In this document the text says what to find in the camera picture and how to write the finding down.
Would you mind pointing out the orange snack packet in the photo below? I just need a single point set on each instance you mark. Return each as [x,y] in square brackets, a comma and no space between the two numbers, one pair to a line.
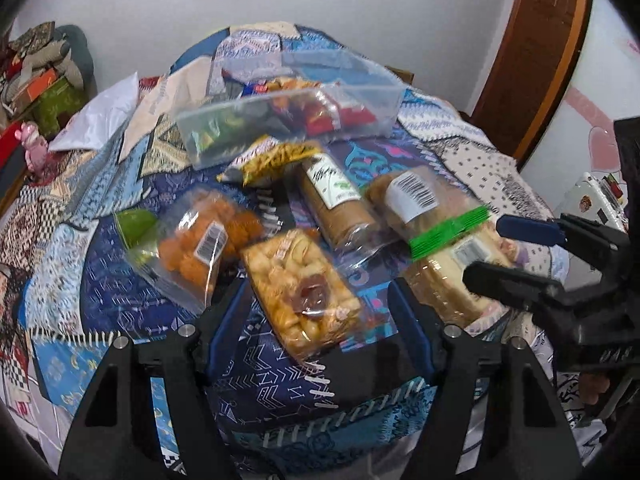
[295,85]

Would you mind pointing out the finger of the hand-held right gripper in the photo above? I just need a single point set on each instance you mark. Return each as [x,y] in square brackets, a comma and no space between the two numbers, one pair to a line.
[525,229]
[505,281]

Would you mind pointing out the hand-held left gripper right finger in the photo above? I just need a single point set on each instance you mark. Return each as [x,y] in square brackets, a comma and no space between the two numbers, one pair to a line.
[413,320]

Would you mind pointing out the blue patchwork blanket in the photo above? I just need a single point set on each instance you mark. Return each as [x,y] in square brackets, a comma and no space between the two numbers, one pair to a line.
[125,320]

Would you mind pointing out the brown wooden door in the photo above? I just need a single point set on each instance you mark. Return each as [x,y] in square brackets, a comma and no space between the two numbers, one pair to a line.
[535,55]

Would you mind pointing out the pile of boxes and cloths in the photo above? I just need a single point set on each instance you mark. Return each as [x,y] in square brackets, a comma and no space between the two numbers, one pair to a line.
[40,75]

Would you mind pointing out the yellow snack bag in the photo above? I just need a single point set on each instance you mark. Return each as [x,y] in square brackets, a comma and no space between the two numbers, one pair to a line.
[272,160]

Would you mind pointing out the clear pack of pale wafers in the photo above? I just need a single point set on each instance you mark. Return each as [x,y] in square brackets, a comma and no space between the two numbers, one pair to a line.
[445,280]

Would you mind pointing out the person's right hand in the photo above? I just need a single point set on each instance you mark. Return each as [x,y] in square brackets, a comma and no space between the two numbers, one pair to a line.
[594,389]

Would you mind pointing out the blue snack packet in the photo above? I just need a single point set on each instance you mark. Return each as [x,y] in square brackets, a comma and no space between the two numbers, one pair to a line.
[255,89]

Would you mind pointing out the beige printed cloth bag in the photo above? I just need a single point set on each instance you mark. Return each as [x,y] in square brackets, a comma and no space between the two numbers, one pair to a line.
[165,95]

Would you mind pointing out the green snack packets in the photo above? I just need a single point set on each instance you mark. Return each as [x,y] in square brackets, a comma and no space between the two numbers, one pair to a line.
[215,130]

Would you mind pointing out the clear bag of orange snacks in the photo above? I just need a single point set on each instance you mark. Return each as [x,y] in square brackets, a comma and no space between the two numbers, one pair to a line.
[200,240]

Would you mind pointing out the brown cookie roll pack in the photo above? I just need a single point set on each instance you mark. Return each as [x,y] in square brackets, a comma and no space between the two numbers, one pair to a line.
[340,205]

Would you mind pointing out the red snack packets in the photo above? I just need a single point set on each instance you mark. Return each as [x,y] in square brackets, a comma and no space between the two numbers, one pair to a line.
[335,110]

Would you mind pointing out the clear plastic storage container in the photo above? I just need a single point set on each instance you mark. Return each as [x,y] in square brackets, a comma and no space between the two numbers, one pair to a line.
[350,85]

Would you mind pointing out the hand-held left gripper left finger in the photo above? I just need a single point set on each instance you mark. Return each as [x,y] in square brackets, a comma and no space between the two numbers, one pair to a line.
[218,331]

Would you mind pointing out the clear pack of golden biscuits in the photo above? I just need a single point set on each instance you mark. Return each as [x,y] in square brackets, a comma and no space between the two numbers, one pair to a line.
[295,285]

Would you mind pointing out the bread bag with green strip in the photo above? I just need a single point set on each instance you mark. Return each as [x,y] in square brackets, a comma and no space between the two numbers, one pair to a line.
[400,205]

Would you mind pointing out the white plastic bag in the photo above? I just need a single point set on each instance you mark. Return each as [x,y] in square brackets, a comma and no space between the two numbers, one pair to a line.
[102,117]

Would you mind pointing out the pink plush toy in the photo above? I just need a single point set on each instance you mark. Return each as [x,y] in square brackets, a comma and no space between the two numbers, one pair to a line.
[34,152]

